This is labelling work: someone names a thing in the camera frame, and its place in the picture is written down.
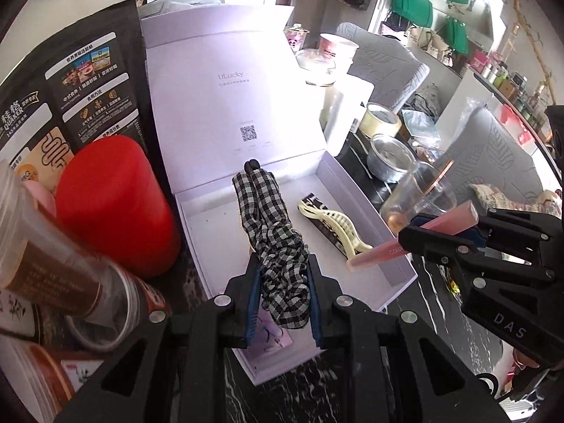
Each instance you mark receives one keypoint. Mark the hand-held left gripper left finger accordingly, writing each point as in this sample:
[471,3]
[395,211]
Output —
[252,313]

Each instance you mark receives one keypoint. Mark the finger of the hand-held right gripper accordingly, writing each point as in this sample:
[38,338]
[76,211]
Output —
[515,227]
[434,242]

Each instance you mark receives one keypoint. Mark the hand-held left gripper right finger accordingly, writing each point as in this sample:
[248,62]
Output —
[314,321]

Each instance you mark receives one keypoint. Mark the pink lip gloss tube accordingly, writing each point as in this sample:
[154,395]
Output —
[383,251]

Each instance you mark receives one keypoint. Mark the black white plaid scrunchie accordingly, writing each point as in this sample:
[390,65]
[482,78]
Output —
[275,251]

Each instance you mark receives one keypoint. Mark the lavender gift box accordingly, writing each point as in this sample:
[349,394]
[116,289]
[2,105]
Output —
[211,97]

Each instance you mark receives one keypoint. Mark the floral cushion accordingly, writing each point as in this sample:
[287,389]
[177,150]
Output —
[502,196]

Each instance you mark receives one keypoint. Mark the purple card packet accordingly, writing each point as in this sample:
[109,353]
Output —
[275,339]

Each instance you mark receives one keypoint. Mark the clear glass cup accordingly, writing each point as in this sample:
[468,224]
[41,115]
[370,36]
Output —
[409,202]

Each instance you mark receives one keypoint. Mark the rose gold spoon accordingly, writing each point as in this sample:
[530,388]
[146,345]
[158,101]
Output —
[440,176]

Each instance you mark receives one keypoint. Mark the grey leaf-pattern chair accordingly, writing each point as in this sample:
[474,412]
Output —
[489,154]
[383,66]

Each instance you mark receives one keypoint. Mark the black lipstick box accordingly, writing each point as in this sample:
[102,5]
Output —
[328,229]

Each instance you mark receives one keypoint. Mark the cream hair claw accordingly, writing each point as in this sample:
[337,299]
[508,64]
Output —
[339,229]

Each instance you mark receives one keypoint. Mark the clear plastic bag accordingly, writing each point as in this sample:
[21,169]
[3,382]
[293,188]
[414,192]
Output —
[418,125]

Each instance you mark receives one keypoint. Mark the tape roll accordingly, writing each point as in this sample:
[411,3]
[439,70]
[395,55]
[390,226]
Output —
[381,119]

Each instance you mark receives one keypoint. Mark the row of small bottles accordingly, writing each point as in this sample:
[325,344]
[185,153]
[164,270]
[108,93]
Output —
[511,83]

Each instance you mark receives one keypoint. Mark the white carton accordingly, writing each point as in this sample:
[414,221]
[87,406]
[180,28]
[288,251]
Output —
[348,114]

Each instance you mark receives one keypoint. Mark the red cylindrical container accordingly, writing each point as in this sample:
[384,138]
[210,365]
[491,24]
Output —
[114,211]

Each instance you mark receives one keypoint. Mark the small green bag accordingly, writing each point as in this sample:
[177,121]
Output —
[459,35]

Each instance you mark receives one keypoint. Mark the clear jar brown label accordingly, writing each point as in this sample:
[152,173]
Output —
[57,264]

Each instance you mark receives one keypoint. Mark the glass jar with lid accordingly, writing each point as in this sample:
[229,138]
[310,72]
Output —
[315,68]

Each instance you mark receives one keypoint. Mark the pink paper cup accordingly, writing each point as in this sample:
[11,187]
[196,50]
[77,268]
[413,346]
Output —
[339,50]

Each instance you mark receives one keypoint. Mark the orange-brown labelled jar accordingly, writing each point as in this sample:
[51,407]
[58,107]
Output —
[39,383]

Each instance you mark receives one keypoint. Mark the pink rounded object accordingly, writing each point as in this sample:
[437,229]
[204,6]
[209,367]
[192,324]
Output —
[42,200]

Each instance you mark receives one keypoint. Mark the panda print cup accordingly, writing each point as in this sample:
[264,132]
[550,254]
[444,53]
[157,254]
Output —
[296,37]

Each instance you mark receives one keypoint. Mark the black oatmeal bag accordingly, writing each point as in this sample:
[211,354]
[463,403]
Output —
[75,83]

